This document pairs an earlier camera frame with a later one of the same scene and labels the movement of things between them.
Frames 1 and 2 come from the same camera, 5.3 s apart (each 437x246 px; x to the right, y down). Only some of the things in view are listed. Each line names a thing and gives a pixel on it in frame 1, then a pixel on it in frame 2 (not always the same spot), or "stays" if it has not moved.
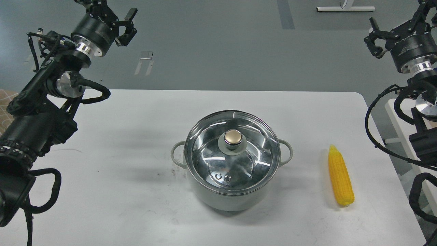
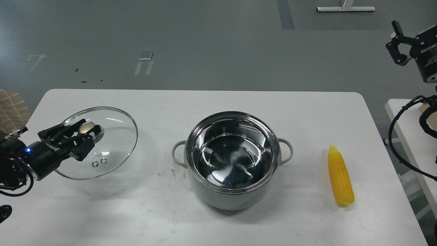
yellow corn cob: [342, 185] stays
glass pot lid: [232, 152] → [113, 148]
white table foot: [346, 5] stays
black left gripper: [97, 29] → [44, 160]
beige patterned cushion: [6, 119] stays
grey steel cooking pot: [233, 159] stays
